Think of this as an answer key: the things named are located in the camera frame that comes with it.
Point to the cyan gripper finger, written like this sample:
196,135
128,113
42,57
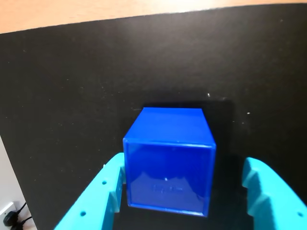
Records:
96,198
275,203

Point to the blue cube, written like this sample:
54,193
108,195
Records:
168,143

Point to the black power plug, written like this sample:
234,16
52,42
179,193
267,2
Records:
10,218

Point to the black table mat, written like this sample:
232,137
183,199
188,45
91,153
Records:
96,83

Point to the white wall socket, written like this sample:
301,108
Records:
4,209

